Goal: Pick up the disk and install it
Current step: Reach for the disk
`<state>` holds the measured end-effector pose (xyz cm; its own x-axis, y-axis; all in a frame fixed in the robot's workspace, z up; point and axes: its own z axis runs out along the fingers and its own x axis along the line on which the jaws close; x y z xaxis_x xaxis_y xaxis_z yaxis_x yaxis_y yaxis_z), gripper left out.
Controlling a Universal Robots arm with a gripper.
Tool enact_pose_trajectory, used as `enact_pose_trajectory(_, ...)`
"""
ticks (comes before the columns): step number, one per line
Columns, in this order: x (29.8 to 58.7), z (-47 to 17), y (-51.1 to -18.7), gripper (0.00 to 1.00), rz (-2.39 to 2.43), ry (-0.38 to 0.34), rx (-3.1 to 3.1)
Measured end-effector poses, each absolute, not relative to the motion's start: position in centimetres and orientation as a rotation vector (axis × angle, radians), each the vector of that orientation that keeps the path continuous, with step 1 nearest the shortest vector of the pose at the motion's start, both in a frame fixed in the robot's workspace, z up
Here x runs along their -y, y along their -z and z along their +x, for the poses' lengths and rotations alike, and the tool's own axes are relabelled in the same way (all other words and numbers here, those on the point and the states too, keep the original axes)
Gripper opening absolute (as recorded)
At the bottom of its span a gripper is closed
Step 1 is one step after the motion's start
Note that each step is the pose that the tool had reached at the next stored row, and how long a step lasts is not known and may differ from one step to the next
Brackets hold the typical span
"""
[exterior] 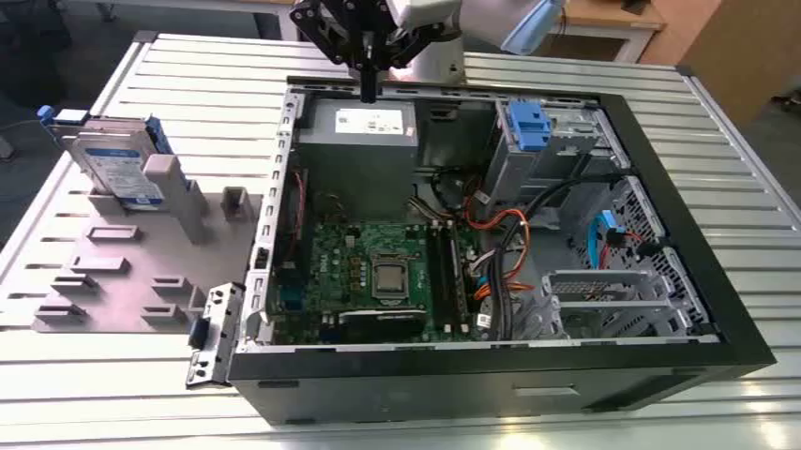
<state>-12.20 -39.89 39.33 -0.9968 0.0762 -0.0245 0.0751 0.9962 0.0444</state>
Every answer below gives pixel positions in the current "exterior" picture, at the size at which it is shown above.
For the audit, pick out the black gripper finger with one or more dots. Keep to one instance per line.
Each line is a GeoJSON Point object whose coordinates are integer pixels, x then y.
{"type": "Point", "coordinates": [325, 47]}
{"type": "Point", "coordinates": [405, 51]}

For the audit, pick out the hard disk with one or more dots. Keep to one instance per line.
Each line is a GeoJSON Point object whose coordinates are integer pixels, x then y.
{"type": "Point", "coordinates": [109, 159]}

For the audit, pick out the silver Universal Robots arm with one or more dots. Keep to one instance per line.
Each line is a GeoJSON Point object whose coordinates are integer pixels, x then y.
{"type": "Point", "coordinates": [437, 61]}

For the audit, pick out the metal disk bay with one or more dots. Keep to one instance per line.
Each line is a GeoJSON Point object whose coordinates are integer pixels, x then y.
{"type": "Point", "coordinates": [610, 304]}

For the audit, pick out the blue drive latch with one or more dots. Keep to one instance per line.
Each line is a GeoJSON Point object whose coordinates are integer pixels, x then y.
{"type": "Point", "coordinates": [530, 124]}

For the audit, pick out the grey power supply unit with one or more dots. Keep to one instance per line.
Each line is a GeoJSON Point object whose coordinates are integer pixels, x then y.
{"type": "Point", "coordinates": [356, 178]}

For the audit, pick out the metal optical drive cage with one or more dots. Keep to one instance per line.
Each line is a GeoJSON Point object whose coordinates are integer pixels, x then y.
{"type": "Point", "coordinates": [519, 173]}

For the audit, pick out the green motherboard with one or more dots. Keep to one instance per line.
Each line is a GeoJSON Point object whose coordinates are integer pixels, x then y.
{"type": "Point", "coordinates": [337, 253]}

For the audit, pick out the silver CPU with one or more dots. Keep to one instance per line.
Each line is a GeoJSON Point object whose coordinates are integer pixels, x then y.
{"type": "Point", "coordinates": [391, 277]}

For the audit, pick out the black RAM slot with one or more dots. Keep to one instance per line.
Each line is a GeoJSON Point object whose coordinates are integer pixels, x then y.
{"type": "Point", "coordinates": [437, 281]}
{"type": "Point", "coordinates": [459, 281]}

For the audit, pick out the CPU socket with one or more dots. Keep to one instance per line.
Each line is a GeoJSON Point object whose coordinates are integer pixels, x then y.
{"type": "Point", "coordinates": [391, 298]}

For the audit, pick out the wooden cabinet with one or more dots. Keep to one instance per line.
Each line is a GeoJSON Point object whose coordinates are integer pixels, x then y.
{"type": "Point", "coordinates": [738, 47]}

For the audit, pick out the black graphics card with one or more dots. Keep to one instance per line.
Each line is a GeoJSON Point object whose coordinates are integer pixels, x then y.
{"type": "Point", "coordinates": [381, 322]}

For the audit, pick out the grey parts rack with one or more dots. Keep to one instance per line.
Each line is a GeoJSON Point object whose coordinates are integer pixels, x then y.
{"type": "Point", "coordinates": [125, 281]}

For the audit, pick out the black open PC case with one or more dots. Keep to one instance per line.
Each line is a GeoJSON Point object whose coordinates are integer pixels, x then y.
{"type": "Point", "coordinates": [437, 389]}

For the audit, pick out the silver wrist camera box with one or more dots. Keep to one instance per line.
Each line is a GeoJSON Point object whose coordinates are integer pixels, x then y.
{"type": "Point", "coordinates": [425, 14]}

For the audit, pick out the wooden desk white frame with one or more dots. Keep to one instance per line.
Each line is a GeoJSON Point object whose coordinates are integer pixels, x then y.
{"type": "Point", "coordinates": [612, 19]}

